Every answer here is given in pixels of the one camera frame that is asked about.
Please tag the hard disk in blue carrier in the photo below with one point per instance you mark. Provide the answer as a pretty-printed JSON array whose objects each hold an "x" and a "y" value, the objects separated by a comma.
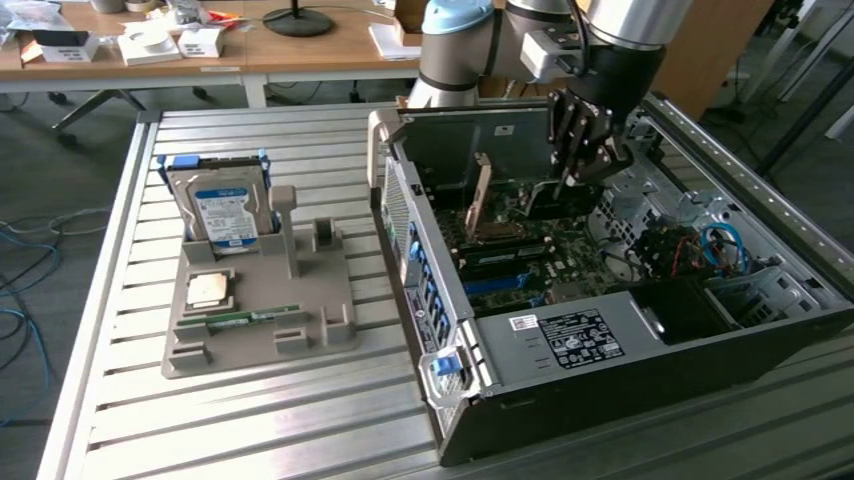
[{"x": 223, "y": 210}]

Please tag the white box with black top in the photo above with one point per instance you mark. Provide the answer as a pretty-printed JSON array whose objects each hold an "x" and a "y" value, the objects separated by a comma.
[{"x": 67, "y": 50}]

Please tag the black lamp base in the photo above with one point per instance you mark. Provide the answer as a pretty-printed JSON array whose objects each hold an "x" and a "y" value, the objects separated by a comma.
[{"x": 297, "y": 22}]

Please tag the grey cup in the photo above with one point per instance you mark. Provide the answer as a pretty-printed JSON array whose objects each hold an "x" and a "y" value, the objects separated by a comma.
[{"x": 107, "y": 5}]

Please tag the perforated silver disk bay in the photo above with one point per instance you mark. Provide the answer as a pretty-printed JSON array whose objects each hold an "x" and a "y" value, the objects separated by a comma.
[{"x": 641, "y": 210}]

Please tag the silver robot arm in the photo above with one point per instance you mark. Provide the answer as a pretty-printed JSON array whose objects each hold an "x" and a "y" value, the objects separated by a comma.
[{"x": 454, "y": 50}]

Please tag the cardboard box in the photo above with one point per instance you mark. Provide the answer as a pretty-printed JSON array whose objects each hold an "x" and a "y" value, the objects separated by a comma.
[{"x": 409, "y": 15}]

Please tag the CPU chip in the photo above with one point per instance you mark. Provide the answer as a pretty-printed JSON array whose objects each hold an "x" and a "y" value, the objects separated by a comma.
[{"x": 207, "y": 290}]

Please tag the white box with tape roll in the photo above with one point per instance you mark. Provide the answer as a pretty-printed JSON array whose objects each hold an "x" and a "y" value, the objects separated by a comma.
[{"x": 149, "y": 45}]

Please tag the CPU socket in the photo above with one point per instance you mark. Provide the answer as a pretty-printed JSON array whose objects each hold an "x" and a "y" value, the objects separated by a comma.
[{"x": 501, "y": 231}]

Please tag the blue expansion slot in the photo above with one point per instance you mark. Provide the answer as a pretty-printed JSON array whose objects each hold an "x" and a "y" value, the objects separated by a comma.
[{"x": 497, "y": 286}]

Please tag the grey power supply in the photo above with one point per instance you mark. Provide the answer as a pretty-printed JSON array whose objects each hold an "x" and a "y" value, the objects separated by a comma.
[{"x": 574, "y": 340}]

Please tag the green motherboard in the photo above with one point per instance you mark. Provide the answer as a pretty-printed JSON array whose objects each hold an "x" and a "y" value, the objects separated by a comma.
[{"x": 574, "y": 260}]

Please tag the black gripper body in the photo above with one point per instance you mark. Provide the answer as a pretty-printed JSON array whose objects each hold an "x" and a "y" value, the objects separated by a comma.
[{"x": 628, "y": 80}]

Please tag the black desk leg frame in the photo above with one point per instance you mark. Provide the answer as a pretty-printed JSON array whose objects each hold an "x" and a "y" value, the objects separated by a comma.
[{"x": 94, "y": 107}]

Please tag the orange tool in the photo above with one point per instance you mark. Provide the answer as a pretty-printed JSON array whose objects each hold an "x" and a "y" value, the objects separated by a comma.
[{"x": 223, "y": 17}]

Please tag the white paper sheet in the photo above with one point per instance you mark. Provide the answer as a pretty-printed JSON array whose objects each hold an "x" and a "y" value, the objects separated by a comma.
[{"x": 390, "y": 42}]

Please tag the black fan shroud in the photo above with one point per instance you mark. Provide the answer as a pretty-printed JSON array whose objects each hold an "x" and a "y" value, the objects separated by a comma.
[{"x": 681, "y": 310}]

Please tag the rear fan grille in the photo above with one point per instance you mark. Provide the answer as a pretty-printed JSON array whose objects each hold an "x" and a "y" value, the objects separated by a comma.
[{"x": 404, "y": 220}]

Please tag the blue case latch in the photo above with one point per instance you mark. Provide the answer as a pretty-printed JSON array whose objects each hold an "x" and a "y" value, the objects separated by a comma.
[{"x": 446, "y": 364}]

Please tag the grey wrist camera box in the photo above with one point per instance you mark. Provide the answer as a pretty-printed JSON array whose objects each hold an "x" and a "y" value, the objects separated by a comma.
[{"x": 544, "y": 52}]

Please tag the small silver disk bay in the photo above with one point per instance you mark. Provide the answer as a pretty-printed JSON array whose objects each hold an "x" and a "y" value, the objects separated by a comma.
[{"x": 761, "y": 295}]

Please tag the grey parts rack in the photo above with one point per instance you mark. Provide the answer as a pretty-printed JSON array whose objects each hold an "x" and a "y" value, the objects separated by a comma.
[{"x": 267, "y": 350}]

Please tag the dark installed RAM stick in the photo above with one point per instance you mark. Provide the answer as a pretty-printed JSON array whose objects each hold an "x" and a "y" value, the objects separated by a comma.
[{"x": 501, "y": 252}]

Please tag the graphics card with metal bracket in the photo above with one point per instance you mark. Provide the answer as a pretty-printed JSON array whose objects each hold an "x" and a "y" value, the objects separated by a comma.
[{"x": 561, "y": 205}]

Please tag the wooden cabinet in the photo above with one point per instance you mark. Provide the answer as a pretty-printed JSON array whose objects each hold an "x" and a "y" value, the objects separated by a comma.
[{"x": 721, "y": 50}]

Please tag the small white box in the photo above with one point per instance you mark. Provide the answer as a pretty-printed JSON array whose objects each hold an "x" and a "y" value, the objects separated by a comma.
[{"x": 201, "y": 42}]

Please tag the open black PC case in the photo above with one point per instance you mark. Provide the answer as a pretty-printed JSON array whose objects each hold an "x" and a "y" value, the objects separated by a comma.
[{"x": 601, "y": 400}]

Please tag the black metal post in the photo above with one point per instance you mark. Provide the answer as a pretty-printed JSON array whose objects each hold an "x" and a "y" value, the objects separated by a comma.
[{"x": 808, "y": 112}]

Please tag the wooden desk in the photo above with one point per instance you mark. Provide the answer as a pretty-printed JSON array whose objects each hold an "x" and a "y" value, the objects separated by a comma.
[{"x": 301, "y": 55}]

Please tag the green RAM stick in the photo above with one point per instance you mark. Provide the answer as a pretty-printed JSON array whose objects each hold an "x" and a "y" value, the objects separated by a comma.
[{"x": 247, "y": 317}]

